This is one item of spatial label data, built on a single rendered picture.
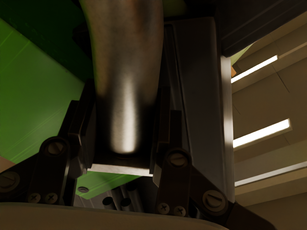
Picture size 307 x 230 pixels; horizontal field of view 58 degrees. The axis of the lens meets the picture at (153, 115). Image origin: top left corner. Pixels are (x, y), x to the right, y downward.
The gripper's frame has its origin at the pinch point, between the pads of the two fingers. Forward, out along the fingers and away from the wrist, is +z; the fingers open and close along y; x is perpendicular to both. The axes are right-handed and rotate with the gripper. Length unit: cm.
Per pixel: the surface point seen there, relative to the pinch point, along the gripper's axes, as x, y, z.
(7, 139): -5.9, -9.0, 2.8
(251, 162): -243, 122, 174
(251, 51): -479, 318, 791
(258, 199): -381, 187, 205
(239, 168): -254, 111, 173
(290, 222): -351, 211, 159
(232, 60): -155, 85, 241
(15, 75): 0.4, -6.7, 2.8
